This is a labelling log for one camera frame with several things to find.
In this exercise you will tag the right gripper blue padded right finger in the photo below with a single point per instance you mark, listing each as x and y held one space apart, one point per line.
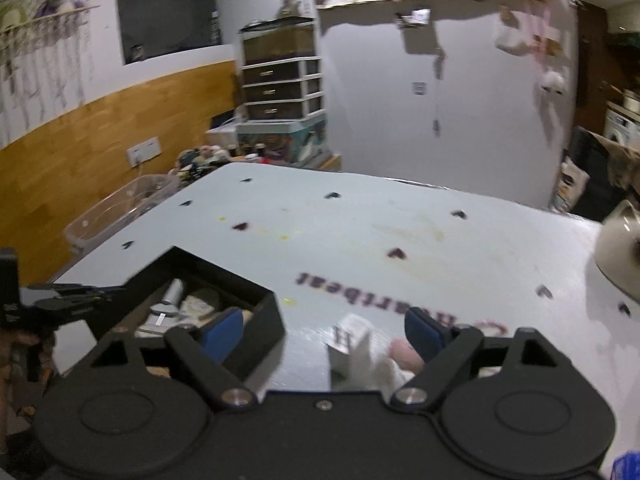
447 353

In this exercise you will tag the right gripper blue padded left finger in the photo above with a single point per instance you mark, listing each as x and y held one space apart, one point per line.
196 356

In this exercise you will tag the black storage box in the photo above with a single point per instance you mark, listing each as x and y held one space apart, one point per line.
263 325

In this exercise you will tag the white suction cup hook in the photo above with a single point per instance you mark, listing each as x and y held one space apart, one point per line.
382 375

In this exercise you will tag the pink round small object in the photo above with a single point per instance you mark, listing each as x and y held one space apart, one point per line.
404 355

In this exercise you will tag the round cream tape measure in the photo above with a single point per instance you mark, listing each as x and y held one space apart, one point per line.
200 305

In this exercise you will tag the grey cylinder tube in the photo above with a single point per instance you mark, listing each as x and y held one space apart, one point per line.
173 295

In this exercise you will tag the clear plastic storage bin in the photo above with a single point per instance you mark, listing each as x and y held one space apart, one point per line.
106 218

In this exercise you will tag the white cat shaped lamp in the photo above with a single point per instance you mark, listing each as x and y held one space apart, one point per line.
617 249

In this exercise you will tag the teal patterned storage box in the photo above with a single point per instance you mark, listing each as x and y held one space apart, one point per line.
296 143

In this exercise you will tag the dark chair with clothes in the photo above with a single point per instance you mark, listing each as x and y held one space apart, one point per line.
613 171

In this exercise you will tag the white three drawer cabinet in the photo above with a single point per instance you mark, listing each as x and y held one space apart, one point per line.
288 89

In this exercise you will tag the glass fish tank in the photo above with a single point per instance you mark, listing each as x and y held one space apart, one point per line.
278 39

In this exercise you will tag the white double wall socket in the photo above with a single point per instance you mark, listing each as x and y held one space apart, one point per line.
143 152

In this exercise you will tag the wall hook rack with decorations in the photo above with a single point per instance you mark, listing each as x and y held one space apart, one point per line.
46 61

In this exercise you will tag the white plush wall toy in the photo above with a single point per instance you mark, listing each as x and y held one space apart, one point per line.
553 82

